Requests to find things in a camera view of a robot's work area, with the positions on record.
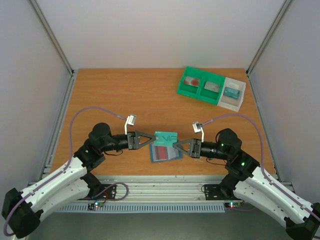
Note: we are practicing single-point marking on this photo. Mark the red striped card in holder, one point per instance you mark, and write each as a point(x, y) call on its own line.
point(159, 153)

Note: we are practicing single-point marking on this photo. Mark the aluminium corner post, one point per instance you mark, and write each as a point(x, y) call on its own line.
point(47, 28)
point(285, 6)

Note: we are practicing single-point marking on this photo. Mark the small circuit board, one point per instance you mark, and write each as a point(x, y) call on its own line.
point(96, 205)
point(233, 204)

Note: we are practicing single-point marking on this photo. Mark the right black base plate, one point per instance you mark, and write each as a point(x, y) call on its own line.
point(215, 192)

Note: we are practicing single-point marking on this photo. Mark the blue card holder wallet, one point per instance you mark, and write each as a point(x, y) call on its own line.
point(172, 153)

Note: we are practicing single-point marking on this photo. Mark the green plastic bin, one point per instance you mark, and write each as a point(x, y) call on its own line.
point(209, 96)
point(187, 90)

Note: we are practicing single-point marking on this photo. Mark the grey slotted cable duct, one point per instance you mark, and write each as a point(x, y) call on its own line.
point(141, 208)

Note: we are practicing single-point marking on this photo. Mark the right small circuit board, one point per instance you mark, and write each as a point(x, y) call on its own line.
point(233, 204)

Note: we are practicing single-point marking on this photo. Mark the red patterned card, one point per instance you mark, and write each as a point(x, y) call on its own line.
point(191, 81)

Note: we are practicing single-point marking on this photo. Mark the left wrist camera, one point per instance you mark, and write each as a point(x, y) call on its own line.
point(130, 121)

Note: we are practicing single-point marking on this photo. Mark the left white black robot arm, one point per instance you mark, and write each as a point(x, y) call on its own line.
point(24, 210)

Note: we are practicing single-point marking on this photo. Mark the right aluminium corner post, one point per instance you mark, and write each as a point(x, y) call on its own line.
point(285, 6)

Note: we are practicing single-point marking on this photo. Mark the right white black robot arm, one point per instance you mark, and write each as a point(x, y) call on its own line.
point(246, 180)

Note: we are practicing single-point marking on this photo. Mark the aluminium front rail frame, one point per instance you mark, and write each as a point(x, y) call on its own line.
point(155, 188)

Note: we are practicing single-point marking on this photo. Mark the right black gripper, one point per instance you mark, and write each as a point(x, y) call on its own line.
point(196, 148)

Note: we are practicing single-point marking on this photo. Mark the teal card in white bin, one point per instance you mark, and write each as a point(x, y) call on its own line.
point(231, 92)

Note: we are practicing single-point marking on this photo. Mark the white plastic bin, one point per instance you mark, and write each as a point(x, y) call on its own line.
point(229, 103)

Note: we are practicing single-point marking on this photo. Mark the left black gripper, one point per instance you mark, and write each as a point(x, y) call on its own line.
point(132, 134)

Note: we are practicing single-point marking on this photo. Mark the middle green plastic bin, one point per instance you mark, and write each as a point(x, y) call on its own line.
point(209, 96)

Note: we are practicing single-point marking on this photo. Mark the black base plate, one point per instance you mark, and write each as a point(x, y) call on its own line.
point(101, 192)
point(215, 192)

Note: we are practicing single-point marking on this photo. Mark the left small circuit board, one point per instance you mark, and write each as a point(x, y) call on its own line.
point(96, 205)

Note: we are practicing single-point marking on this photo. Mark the left aluminium corner post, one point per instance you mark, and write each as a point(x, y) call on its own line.
point(47, 28)

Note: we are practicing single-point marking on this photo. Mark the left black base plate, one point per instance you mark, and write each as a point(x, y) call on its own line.
point(101, 192)

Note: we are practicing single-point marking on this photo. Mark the left green plastic bin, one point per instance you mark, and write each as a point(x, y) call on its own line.
point(187, 90)

